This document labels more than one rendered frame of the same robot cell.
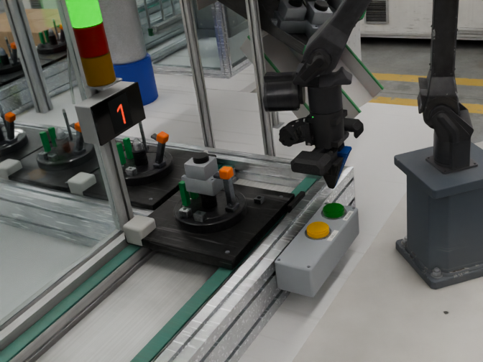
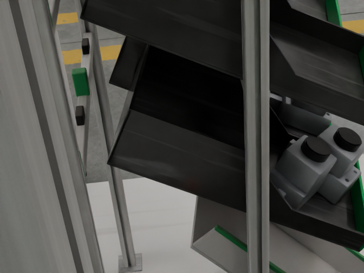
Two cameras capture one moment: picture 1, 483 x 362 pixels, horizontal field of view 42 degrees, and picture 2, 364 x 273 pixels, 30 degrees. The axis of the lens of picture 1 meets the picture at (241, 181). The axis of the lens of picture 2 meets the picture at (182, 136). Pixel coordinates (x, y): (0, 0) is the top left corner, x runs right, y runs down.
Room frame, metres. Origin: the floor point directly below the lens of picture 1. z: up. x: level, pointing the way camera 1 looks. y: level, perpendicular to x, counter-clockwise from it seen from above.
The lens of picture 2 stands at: (0.97, 0.26, 1.72)
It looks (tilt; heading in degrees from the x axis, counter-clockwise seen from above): 37 degrees down; 324
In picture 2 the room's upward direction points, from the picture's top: 5 degrees counter-clockwise
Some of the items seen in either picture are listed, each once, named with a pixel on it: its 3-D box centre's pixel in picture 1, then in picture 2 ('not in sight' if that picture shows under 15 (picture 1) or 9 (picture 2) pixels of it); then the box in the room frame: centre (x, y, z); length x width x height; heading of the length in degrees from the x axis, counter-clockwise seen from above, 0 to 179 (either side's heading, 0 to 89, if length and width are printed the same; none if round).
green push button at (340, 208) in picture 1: (333, 212); not in sight; (1.00, -0.16, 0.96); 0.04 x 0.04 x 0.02
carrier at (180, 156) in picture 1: (139, 154); not in sight; (1.28, 0.22, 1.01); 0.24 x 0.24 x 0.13; 55
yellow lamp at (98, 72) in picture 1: (98, 67); not in sight; (1.04, 0.21, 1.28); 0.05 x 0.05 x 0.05
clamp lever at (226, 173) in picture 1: (225, 186); not in sight; (1.02, 0.03, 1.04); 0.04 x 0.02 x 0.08; 55
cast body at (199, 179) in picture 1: (198, 171); not in sight; (1.05, 0.08, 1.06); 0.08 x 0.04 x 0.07; 55
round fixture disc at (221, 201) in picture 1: (210, 209); not in sight; (1.05, 0.07, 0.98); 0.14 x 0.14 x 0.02
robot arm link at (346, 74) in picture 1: (324, 89); not in sight; (1.00, -0.16, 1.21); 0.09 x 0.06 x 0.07; 74
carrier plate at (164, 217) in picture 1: (211, 217); not in sight; (1.05, 0.07, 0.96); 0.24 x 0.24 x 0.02; 55
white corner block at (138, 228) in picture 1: (140, 230); not in sight; (1.02, 0.20, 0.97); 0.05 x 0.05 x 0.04; 55
